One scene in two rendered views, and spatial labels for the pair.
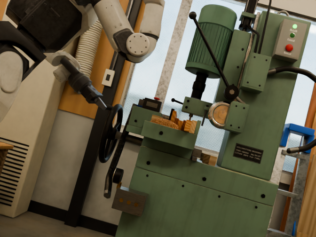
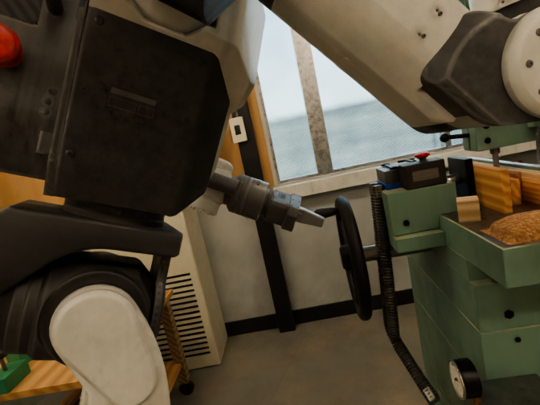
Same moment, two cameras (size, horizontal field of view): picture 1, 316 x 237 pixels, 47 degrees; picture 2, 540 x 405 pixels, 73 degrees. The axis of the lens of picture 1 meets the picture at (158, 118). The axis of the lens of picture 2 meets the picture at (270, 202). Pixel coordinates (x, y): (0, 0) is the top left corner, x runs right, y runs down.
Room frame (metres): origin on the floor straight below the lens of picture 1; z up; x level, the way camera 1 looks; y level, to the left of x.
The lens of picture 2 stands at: (0.92, 0.34, 1.11)
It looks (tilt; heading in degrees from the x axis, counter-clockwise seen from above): 9 degrees down; 1
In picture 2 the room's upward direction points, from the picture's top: 12 degrees counter-clockwise
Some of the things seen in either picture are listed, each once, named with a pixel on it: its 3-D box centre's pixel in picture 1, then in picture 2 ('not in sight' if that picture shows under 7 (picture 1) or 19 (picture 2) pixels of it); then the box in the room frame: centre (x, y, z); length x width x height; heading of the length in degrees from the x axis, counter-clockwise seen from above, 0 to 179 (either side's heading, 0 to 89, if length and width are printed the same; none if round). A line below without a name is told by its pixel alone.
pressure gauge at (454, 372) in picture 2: (118, 178); (467, 382); (1.48, 0.09, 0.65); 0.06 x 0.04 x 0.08; 175
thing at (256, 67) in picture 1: (255, 73); not in sight; (1.55, -0.35, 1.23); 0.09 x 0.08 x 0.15; 85
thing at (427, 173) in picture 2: (150, 104); (407, 171); (1.70, 0.05, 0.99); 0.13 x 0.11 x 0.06; 175
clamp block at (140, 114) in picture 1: (146, 120); (412, 203); (1.71, 0.05, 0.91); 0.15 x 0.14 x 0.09; 175
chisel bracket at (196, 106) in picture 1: (197, 109); (503, 132); (1.71, -0.16, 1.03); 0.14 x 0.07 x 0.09; 85
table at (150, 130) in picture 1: (161, 134); (455, 215); (1.70, -0.04, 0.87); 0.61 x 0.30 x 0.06; 175
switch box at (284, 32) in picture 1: (289, 41); not in sight; (1.55, -0.45, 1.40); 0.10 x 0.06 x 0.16; 85
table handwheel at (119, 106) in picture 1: (126, 137); (384, 251); (1.74, 0.12, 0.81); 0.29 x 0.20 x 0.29; 175
